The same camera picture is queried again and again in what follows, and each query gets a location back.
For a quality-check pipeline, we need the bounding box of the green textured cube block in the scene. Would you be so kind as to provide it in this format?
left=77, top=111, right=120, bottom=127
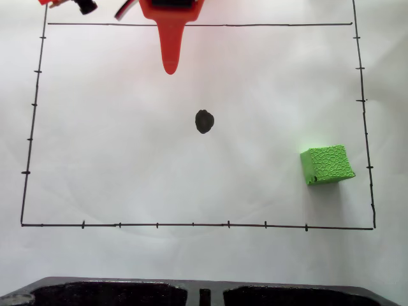
left=300, top=144, right=356, bottom=186

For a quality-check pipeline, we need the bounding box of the black marker dot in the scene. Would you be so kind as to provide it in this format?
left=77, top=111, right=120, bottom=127
left=194, top=109, right=215, bottom=135

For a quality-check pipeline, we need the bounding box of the black metal stand base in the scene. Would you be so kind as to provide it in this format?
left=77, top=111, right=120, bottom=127
left=0, top=276, right=408, bottom=306

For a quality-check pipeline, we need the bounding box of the red and black motor wire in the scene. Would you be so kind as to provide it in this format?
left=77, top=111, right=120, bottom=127
left=113, top=0, right=140, bottom=23

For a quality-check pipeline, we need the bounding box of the orange mounted camera module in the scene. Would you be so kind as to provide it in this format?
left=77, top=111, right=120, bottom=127
left=38, top=0, right=98, bottom=16

